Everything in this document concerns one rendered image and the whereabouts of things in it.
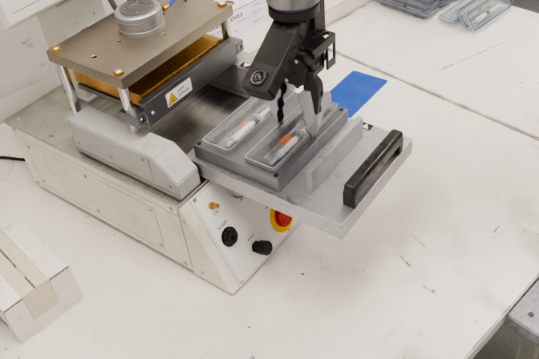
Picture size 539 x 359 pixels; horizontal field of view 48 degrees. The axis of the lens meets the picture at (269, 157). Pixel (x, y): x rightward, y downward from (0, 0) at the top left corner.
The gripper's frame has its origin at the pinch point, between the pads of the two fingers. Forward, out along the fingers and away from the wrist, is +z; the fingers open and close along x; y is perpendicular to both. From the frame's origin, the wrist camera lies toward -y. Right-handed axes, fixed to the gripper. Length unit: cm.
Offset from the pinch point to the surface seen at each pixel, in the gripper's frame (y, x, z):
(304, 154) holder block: -3.2, -4.0, 1.7
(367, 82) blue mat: 51, 15, 26
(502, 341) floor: 52, -30, 101
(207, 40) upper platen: 8.1, 23.7, -5.0
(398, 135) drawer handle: 6.0, -14.9, 0.0
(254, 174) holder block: -10.2, 0.3, 2.3
